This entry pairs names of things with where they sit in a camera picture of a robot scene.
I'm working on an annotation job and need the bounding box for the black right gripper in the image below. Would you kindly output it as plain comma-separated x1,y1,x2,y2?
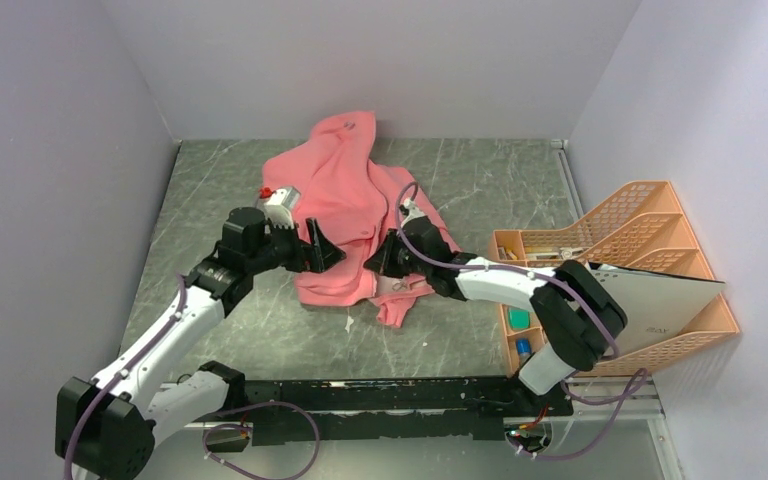
364,228,431,279

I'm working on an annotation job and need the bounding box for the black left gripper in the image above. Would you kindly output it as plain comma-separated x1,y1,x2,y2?
247,217,345,275

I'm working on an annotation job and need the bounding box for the pink zip-up jacket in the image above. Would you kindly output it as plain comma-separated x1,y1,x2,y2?
262,111,433,328

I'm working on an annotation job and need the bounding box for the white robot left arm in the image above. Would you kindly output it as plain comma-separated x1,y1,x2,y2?
55,207,346,479

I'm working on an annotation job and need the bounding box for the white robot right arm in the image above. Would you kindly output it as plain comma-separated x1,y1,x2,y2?
364,218,628,415

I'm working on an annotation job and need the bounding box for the green eraser in organizer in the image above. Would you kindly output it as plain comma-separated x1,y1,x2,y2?
507,309,531,332

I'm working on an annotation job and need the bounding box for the blue capped item in organizer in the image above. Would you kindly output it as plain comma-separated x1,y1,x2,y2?
515,338,532,362

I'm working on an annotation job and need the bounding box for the orange plastic desk organizer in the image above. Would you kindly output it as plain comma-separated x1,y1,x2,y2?
488,181,740,377

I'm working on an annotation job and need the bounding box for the white folder in organizer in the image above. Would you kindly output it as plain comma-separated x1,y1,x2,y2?
587,262,725,354

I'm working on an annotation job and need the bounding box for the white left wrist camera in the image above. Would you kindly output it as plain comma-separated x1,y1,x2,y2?
259,186,301,229

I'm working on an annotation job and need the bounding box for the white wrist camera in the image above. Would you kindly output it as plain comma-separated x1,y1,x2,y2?
259,186,301,229
399,198,427,227

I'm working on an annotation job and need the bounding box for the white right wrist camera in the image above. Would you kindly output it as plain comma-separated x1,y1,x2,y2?
399,198,427,227

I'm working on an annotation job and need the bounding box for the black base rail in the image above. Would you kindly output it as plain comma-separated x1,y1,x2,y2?
178,374,574,446

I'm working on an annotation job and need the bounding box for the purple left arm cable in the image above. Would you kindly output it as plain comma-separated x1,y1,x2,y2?
62,272,322,480

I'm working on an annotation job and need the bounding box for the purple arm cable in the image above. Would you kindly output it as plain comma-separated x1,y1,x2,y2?
62,272,322,480
393,182,650,463

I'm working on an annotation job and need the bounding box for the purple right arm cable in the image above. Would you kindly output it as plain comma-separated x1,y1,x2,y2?
393,182,650,463

